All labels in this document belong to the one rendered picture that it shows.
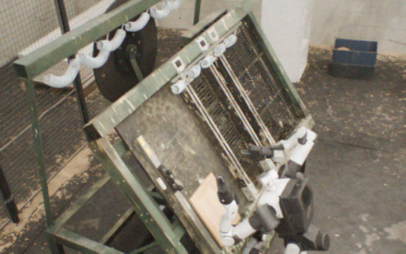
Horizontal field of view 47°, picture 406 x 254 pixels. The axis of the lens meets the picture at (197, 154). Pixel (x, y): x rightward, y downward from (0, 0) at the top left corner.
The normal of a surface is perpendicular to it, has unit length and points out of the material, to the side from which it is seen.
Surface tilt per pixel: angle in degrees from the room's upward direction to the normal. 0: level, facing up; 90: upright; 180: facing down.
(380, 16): 90
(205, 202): 56
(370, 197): 0
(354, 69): 90
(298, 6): 90
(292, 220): 90
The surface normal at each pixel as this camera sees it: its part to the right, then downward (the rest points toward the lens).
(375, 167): -0.04, -0.80
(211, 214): 0.71, -0.24
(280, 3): -0.37, 0.56
